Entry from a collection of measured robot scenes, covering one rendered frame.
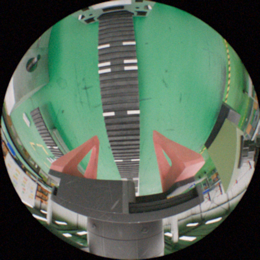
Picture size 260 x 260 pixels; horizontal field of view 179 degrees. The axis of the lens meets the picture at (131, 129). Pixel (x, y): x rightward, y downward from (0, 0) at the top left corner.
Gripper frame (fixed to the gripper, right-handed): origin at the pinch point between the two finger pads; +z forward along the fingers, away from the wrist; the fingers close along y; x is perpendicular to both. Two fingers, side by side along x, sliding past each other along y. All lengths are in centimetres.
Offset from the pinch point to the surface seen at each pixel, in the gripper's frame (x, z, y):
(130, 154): 5.6, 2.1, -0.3
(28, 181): 133, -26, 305
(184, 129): 3.9, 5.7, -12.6
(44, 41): -21.1, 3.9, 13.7
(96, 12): -19.4, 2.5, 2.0
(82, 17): -19.8, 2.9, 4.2
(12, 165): 55, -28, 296
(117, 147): 3.4, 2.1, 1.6
